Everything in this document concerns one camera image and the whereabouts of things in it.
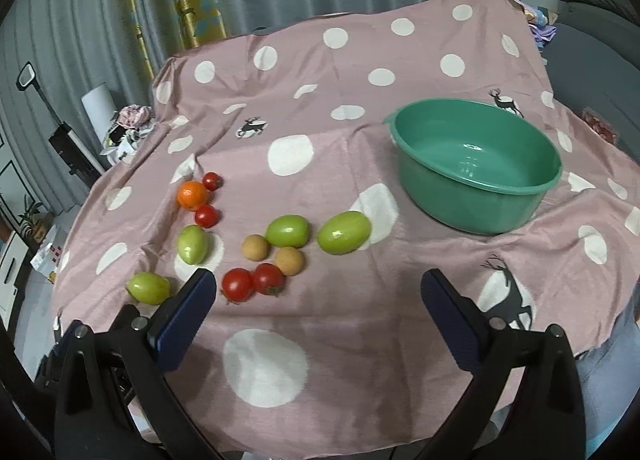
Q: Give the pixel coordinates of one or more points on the small red tomato top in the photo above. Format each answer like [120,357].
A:
[212,181]

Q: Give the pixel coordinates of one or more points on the green plastic basin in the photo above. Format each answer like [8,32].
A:
[472,166]

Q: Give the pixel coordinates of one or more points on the red tomato front right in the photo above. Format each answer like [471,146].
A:
[268,280]

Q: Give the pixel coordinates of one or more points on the red snack packet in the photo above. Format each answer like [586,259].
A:
[603,129]

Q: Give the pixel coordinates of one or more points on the large green tomato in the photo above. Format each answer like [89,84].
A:
[344,233]

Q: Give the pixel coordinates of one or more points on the green tomato pointed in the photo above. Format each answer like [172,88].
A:
[193,244]

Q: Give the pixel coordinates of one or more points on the grey sofa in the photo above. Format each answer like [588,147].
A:
[593,62]

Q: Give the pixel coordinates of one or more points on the red tomato front left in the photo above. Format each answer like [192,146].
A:
[237,286]

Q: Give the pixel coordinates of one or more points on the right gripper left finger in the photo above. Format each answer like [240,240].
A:
[113,399]

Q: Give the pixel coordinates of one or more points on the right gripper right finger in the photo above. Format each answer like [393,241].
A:
[547,417]

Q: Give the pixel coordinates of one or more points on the small red tomato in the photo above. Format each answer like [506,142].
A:
[206,216]
[212,181]

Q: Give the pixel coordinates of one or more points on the orange tangerine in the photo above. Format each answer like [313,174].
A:
[192,195]

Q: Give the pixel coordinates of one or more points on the brown longan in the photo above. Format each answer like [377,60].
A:
[255,248]
[290,261]

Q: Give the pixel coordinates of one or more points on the ring light stand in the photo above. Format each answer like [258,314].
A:
[79,159]

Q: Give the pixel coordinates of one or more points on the pile of clothes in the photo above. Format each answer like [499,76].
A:
[126,131]

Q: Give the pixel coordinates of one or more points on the colourful bedding under cloth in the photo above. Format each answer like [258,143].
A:
[541,22]

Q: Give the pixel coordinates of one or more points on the pink polka dot tablecloth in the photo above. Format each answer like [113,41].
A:
[347,359]

